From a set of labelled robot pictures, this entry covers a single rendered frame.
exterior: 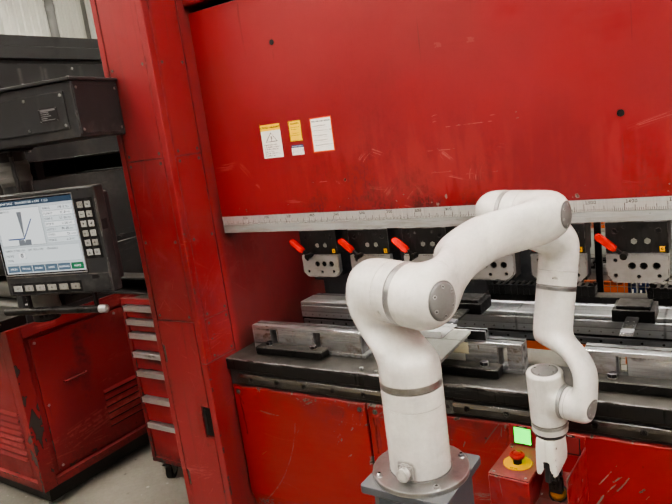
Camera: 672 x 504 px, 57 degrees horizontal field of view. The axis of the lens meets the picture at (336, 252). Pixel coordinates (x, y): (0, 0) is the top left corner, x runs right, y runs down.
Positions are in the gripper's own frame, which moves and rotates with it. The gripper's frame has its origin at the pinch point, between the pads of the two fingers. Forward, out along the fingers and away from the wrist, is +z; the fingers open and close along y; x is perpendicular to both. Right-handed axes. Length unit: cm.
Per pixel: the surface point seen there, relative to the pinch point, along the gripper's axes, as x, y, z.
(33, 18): -745, -356, -248
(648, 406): 16.9, -25.4, -10.2
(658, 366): 17.5, -38.1, -15.2
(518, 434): -12.3, -9.7, -5.5
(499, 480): -12.1, 5.9, -2.1
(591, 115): 4, -42, -84
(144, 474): -233, -28, 78
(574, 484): 4.8, 0.8, -1.8
